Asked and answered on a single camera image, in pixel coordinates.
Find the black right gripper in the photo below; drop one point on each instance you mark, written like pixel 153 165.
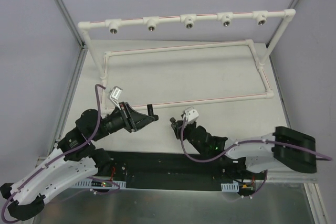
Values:
pixel 182 128

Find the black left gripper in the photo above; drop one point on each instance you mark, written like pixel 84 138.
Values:
pixel 128 117

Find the black L-shaped faucet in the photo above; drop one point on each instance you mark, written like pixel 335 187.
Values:
pixel 151 112

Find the black faucet valve handle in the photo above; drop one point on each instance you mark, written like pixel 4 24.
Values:
pixel 175 124

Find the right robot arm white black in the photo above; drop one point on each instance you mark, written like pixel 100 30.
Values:
pixel 284 147

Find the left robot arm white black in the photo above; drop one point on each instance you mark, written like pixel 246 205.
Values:
pixel 29 196

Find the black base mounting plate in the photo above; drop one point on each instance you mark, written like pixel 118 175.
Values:
pixel 166 171

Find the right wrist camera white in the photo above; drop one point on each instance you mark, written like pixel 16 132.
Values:
pixel 190 115

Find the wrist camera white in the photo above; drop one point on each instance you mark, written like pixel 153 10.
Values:
pixel 113 96
pixel 190 115

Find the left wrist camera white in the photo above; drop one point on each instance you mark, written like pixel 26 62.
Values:
pixel 113 96

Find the right white cable duct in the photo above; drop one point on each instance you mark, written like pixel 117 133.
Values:
pixel 230 187

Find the white cable duct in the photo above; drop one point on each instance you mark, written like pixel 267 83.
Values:
pixel 230 187
pixel 97 184

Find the left aluminium frame post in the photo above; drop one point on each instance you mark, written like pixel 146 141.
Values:
pixel 74 74

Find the left white cable duct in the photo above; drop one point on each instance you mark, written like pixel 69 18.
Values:
pixel 97 184

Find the white PVC pipe frame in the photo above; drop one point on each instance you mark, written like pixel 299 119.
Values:
pixel 189 20

